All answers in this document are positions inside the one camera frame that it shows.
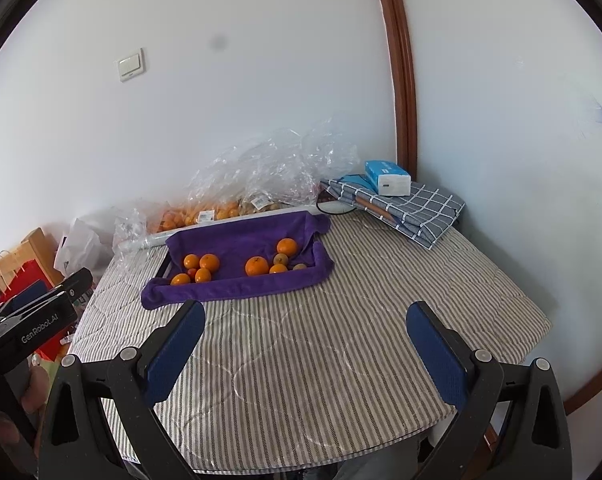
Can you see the white plastic bag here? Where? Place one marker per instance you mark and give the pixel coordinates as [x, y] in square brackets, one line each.
[78, 250]

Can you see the brown wooden door frame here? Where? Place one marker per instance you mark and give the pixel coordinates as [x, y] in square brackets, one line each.
[396, 60]

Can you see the purple towel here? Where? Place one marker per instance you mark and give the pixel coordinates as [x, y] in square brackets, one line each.
[241, 260]

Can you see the person's left hand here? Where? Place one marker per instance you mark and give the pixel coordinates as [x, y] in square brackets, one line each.
[35, 385]

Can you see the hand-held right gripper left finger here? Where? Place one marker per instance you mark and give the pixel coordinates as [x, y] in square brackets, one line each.
[176, 350]

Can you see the striped tablecloth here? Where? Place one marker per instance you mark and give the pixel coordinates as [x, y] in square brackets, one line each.
[306, 360]

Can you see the small orange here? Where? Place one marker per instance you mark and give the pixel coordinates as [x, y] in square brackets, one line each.
[278, 268]
[202, 275]

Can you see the brown wooden baseboard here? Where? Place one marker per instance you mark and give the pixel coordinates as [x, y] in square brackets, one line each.
[596, 385]

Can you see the clear bag of brown fruits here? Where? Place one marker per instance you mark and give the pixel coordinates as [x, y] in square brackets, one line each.
[263, 204]

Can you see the blue white tissue pack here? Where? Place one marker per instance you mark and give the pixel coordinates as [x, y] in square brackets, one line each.
[388, 177]

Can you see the crumpled clear plastic bag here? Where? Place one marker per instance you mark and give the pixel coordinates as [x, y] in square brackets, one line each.
[331, 152]

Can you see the round orange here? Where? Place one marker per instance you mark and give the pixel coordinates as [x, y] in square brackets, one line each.
[191, 261]
[180, 279]
[287, 246]
[209, 262]

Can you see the red paper bag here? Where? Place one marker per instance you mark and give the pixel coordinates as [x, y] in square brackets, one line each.
[23, 280]

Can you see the large oval orange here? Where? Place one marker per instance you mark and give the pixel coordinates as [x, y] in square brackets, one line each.
[257, 266]

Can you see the clear bag of oranges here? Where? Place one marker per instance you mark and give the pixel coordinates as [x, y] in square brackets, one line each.
[196, 212]

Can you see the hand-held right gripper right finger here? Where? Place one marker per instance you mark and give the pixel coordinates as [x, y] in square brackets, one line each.
[436, 350]

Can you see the clear plastic bag of fruit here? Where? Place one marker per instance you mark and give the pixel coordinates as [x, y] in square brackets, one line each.
[141, 244]

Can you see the white wall switch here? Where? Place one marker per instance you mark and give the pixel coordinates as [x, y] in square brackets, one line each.
[131, 65]

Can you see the grey checkered cloth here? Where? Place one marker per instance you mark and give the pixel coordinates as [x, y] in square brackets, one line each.
[406, 210]

